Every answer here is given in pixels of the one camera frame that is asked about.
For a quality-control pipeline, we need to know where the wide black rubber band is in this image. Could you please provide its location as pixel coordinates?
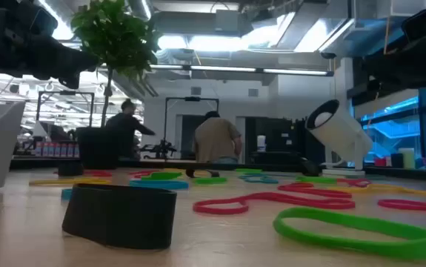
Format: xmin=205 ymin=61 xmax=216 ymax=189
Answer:
xmin=61 ymin=183 xmax=178 ymax=250

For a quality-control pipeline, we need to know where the silver ventilation duct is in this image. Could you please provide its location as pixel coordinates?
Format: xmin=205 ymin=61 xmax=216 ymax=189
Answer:
xmin=240 ymin=0 xmax=356 ymax=53

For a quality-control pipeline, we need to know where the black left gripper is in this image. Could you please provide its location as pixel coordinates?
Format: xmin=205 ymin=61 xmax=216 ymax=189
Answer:
xmin=0 ymin=22 xmax=101 ymax=90

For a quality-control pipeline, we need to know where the person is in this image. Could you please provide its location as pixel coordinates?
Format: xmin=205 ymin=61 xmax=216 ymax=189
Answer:
xmin=192 ymin=111 xmax=243 ymax=165
xmin=104 ymin=99 xmax=156 ymax=161

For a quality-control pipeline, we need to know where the long ceiling light bar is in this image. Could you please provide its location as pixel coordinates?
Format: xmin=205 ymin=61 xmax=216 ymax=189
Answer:
xmin=149 ymin=64 xmax=335 ymax=77

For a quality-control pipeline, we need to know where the black container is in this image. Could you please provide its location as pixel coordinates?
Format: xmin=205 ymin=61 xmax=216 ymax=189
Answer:
xmin=390 ymin=152 xmax=405 ymax=169

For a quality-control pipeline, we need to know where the black background station frame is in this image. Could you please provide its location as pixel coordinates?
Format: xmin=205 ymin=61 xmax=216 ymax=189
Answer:
xmin=164 ymin=96 xmax=220 ymax=160
xmin=36 ymin=90 xmax=96 ymax=129

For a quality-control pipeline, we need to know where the small black block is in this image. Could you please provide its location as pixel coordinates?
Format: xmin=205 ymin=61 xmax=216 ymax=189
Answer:
xmin=301 ymin=159 xmax=323 ymax=177

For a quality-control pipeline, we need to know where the long yellow rubber band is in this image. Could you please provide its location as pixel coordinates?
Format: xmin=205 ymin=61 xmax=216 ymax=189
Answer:
xmin=330 ymin=183 xmax=426 ymax=198

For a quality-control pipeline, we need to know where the black cabinet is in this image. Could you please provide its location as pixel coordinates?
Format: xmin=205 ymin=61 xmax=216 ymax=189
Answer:
xmin=244 ymin=116 xmax=308 ymax=165

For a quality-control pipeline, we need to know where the pale yellow container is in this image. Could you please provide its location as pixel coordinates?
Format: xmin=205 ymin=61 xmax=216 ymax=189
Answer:
xmin=399 ymin=148 xmax=416 ymax=170

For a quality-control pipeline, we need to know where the black plant pot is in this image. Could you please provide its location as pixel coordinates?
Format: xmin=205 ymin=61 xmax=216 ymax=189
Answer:
xmin=76 ymin=127 xmax=120 ymax=171

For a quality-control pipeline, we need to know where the long red rubber band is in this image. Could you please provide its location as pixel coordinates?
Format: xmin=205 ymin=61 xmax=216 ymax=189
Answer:
xmin=277 ymin=182 xmax=353 ymax=200
xmin=193 ymin=191 xmax=356 ymax=216
xmin=377 ymin=199 xmax=426 ymax=214

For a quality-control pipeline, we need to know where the black rectangular block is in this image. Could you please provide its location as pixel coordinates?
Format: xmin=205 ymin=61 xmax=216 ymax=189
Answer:
xmin=185 ymin=169 xmax=220 ymax=178

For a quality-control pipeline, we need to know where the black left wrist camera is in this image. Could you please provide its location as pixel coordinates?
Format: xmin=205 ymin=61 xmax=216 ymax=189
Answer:
xmin=0 ymin=0 xmax=59 ymax=38

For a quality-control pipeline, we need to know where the green leafy plant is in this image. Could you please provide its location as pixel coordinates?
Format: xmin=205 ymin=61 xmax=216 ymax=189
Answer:
xmin=70 ymin=0 xmax=162 ymax=129

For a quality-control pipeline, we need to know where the long teal rubber band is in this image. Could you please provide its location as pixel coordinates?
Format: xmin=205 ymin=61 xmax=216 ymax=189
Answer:
xmin=238 ymin=173 xmax=279 ymax=185

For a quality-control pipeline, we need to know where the small green rubber band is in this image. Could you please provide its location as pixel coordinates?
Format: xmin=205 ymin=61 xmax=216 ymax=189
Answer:
xmin=141 ymin=171 xmax=183 ymax=182

